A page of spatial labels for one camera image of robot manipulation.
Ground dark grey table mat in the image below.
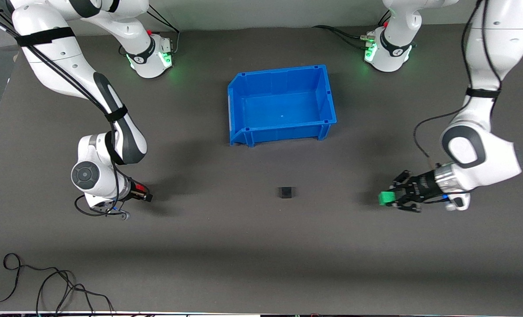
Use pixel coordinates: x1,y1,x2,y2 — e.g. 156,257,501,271
0,24,523,316

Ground blue plastic storage bin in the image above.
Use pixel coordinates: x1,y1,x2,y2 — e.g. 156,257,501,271
227,64,337,147

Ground loose black cable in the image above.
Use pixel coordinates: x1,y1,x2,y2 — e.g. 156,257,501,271
36,269,115,317
0,253,75,312

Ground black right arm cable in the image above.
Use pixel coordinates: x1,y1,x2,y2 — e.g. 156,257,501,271
0,9,132,217

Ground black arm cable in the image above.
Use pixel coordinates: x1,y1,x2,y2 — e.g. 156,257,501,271
413,0,508,160
0,9,132,217

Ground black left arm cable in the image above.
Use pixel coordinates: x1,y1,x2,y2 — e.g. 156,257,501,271
413,0,508,160

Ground black left arm base cables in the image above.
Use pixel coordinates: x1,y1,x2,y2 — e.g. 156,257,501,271
312,10,392,50

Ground black arm base cables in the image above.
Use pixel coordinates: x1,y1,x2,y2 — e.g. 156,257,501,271
312,10,392,50
118,7,181,58

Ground black right arm base cables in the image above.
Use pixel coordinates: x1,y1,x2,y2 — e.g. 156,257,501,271
118,7,181,58

